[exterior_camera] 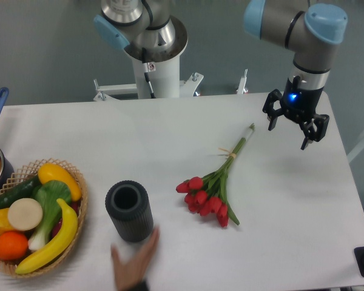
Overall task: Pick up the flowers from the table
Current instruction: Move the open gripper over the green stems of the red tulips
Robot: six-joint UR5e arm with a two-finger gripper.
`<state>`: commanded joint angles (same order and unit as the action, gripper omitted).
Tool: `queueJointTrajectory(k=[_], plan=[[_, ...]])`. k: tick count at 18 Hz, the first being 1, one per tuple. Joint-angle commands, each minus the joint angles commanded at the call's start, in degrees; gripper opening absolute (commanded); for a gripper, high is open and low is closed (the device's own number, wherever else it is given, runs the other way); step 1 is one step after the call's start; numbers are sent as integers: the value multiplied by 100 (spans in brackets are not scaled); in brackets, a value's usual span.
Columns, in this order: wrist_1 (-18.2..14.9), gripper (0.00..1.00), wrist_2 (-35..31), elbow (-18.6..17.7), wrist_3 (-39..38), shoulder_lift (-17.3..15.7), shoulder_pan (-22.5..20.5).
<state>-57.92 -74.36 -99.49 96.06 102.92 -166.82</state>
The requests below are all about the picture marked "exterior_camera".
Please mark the dark sleeve forearm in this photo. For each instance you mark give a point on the dark sleeve forearm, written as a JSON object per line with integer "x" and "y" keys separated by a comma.
{"x": 141, "y": 286}

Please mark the dark grey ribbed vase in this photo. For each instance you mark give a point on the dark grey ribbed vase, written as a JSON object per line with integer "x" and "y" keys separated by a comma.
{"x": 128, "y": 206}

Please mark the beige round disc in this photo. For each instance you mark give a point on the beige round disc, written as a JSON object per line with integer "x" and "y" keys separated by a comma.
{"x": 25, "y": 214}

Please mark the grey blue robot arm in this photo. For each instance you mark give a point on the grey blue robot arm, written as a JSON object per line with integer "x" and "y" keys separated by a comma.
{"x": 313, "y": 32}

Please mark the orange fruit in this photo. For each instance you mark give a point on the orange fruit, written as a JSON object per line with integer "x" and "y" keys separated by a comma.
{"x": 13, "y": 245}

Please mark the woven wicker basket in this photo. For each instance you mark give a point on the woven wicker basket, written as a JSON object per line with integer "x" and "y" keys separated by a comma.
{"x": 25, "y": 173}

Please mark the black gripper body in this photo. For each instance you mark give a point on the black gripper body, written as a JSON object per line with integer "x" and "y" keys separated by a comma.
{"x": 299, "y": 105}

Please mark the red tulip bouquet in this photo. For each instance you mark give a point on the red tulip bouquet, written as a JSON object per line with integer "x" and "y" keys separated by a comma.
{"x": 208, "y": 194}

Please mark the red fruit in basket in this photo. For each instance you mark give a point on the red fruit in basket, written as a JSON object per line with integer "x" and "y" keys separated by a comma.
{"x": 75, "y": 206}

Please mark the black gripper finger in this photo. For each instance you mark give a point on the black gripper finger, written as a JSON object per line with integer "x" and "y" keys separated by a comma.
{"x": 314, "y": 130}
{"x": 273, "y": 107}

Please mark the person's hand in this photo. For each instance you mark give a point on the person's hand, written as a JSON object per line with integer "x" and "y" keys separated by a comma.
{"x": 133, "y": 271}

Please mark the green white bok choy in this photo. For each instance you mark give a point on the green white bok choy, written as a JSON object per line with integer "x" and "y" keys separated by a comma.
{"x": 46, "y": 195}

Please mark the yellow banana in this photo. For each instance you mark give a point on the yellow banana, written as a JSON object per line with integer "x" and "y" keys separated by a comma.
{"x": 55, "y": 246}

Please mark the green cucumber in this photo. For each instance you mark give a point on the green cucumber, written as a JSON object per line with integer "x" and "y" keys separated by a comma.
{"x": 22, "y": 190}

